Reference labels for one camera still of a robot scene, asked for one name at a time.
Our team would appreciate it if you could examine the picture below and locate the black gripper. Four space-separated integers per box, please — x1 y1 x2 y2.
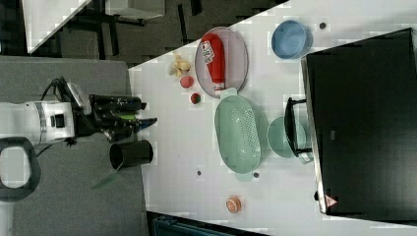
66 83 157 143

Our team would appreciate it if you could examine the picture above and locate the mint green oval strainer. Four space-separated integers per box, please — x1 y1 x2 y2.
214 88 262 182

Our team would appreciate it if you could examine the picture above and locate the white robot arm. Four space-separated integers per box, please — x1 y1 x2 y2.
1 78 157 203

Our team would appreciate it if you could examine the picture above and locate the green small cylinder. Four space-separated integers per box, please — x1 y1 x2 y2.
118 114 137 120

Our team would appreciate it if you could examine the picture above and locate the pink toy fruit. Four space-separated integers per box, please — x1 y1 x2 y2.
180 76 195 89

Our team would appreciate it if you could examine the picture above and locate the red toy strawberry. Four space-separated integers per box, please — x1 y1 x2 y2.
190 92 201 104

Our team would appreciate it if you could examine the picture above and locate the yellow toy banana bunch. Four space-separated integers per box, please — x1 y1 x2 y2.
168 53 191 78

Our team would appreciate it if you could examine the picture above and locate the grey fabric mat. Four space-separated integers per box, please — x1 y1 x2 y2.
1 56 149 236

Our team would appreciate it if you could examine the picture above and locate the red ketchup bottle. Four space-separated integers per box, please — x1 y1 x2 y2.
201 33 225 91

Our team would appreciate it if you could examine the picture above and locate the white background table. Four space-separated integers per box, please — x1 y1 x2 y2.
21 0 92 54

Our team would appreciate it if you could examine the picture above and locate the mint green cup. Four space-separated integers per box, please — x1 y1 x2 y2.
267 117 314 164

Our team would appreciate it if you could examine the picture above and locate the blue plastic bowl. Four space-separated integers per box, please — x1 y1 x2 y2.
271 20 313 60

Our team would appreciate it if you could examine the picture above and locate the black toaster oven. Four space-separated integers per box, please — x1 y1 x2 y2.
302 28 417 224

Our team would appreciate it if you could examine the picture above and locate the black oven door handle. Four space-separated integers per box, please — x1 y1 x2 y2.
284 97 312 157

